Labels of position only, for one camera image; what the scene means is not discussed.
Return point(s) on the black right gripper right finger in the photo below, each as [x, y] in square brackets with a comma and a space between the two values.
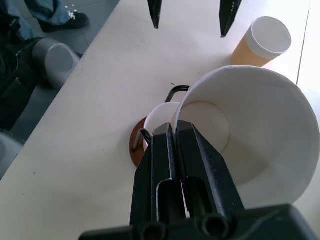
[202, 175]

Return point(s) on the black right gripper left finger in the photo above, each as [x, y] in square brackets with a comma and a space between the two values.
[145, 180]

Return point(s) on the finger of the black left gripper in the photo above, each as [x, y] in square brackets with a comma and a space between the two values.
[228, 17]
[155, 12]

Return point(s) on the white paper cup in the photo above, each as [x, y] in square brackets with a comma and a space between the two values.
[262, 125]
[160, 115]

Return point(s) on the orange ribbed paper cup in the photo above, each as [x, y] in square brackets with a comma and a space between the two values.
[243, 53]

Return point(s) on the black shoe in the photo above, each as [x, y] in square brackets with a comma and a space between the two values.
[67, 22]

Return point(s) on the blue jeans leg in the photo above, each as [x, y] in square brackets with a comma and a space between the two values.
[50, 10]
[25, 28]

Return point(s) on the silver robot body joint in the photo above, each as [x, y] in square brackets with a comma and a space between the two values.
[57, 62]

